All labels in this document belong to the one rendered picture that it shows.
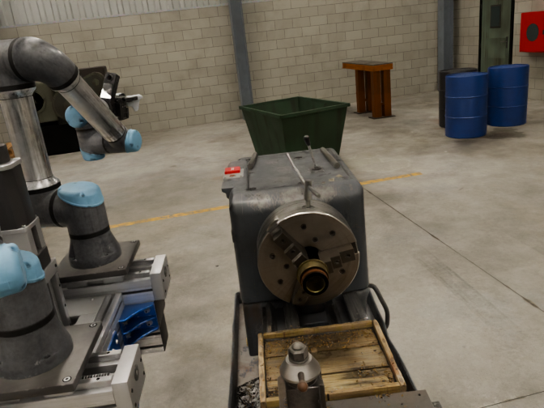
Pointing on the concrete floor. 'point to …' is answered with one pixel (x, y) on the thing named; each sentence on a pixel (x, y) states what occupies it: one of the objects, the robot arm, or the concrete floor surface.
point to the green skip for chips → (295, 124)
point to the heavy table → (372, 87)
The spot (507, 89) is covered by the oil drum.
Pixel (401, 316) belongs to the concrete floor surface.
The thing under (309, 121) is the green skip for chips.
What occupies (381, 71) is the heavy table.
